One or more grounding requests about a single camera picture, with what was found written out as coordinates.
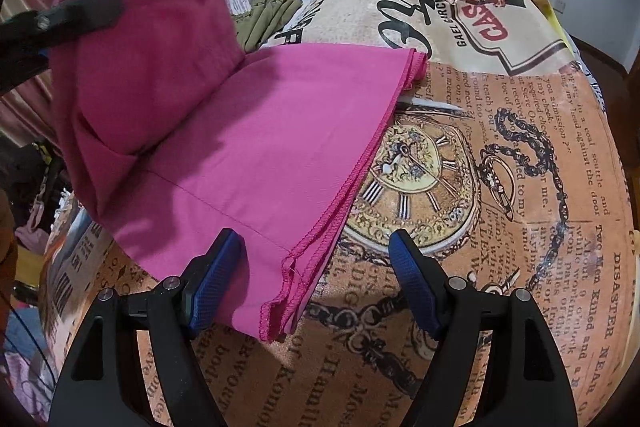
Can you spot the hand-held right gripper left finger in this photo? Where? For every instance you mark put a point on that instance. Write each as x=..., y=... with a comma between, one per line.
x=215, y=282

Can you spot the olive green garment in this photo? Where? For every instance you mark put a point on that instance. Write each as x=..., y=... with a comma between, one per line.
x=265, y=19

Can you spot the light pink cloth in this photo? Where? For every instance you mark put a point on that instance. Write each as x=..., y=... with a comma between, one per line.
x=35, y=232

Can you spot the pink pants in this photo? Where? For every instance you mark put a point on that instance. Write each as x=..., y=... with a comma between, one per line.
x=250, y=132

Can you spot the white wall socket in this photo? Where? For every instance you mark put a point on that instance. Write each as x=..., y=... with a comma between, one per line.
x=560, y=5

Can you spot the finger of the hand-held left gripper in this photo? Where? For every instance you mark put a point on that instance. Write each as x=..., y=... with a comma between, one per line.
x=80, y=14
x=22, y=69

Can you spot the printed blanket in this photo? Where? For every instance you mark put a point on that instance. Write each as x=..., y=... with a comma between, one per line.
x=500, y=207

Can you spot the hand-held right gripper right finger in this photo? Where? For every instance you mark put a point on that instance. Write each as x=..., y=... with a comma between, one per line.
x=415, y=287

